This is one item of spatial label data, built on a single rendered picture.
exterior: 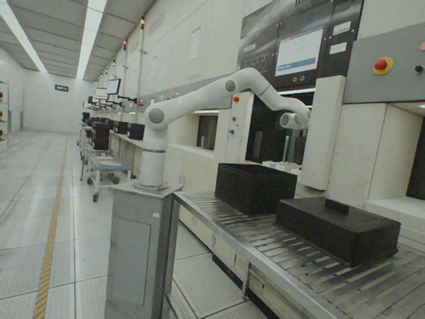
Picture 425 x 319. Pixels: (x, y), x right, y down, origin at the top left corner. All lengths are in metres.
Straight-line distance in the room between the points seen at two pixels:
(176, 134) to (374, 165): 2.38
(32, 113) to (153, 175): 13.67
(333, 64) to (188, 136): 2.21
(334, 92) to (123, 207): 1.13
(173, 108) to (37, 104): 13.69
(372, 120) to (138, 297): 1.35
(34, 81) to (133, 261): 13.85
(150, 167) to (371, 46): 1.12
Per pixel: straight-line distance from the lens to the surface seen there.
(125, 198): 1.19
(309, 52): 1.44
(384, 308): 0.68
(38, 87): 14.74
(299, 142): 1.58
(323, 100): 1.23
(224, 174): 1.08
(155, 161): 1.18
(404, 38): 1.21
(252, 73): 1.29
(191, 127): 3.15
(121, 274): 1.36
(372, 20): 1.33
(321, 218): 0.80
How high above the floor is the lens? 1.08
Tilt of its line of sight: 7 degrees down
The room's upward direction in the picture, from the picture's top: 7 degrees clockwise
